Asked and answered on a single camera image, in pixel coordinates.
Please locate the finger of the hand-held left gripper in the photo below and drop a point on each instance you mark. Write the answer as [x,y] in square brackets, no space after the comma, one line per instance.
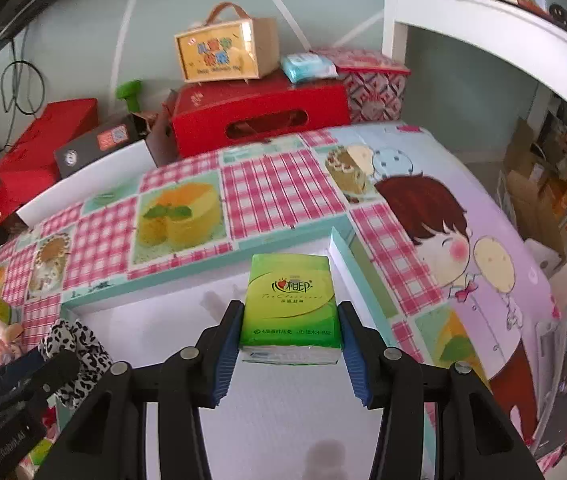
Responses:
[56,367]

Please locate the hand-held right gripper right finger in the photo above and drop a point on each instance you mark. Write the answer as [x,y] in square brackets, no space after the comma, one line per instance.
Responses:
[354,365]

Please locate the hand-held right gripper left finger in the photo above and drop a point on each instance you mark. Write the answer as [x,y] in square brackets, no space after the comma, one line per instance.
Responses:
[226,360]

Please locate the leopard print scrunchie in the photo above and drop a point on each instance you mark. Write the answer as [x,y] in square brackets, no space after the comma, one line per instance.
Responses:
[83,355]

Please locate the white box with teal rim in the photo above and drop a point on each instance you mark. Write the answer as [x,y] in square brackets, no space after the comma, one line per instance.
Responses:
[273,410]

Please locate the green tissue pack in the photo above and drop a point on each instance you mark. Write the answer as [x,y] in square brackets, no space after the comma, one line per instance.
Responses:
[288,305]

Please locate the printed plaid tablecloth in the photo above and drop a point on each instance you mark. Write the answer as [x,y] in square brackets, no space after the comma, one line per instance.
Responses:
[273,185]

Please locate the flat red boxes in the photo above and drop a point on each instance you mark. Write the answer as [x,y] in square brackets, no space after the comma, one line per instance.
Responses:
[38,160]

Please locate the white carton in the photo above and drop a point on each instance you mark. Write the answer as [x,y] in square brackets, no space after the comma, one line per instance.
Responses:
[543,257]

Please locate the black box with label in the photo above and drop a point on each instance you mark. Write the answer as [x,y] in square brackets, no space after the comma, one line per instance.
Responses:
[93,145]

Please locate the brown cardboard box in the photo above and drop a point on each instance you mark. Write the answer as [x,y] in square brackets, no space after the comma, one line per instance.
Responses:
[161,135]

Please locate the stack of cardboard boxes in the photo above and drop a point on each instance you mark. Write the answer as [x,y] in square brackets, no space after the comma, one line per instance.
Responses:
[543,195]

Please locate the red box with cutout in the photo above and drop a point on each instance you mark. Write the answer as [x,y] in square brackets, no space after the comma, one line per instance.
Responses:
[263,105]

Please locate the red patterned tin box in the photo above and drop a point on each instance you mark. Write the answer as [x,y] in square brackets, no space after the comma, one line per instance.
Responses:
[376,90]

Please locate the green plastic object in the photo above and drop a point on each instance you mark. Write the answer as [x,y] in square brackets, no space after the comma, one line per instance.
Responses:
[129,95]

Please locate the blue wet wipes pack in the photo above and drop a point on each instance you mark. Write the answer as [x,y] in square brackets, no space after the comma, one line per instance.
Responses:
[308,66]

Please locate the white shelf unit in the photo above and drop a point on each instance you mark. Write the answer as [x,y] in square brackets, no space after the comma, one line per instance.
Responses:
[483,20]

